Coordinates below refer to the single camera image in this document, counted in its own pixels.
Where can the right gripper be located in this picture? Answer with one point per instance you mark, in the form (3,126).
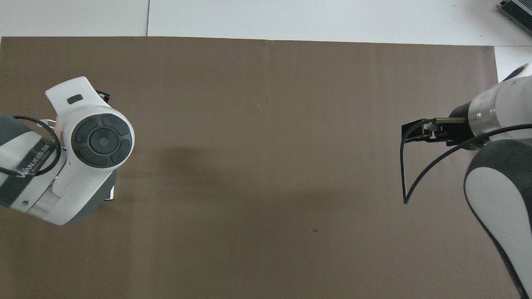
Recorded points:
(459,126)

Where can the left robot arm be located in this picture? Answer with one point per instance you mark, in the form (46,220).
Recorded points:
(83,174)

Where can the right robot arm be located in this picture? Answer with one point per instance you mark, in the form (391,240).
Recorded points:
(498,199)

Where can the grey metal device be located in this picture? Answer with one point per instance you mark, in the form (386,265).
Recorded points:
(519,11)

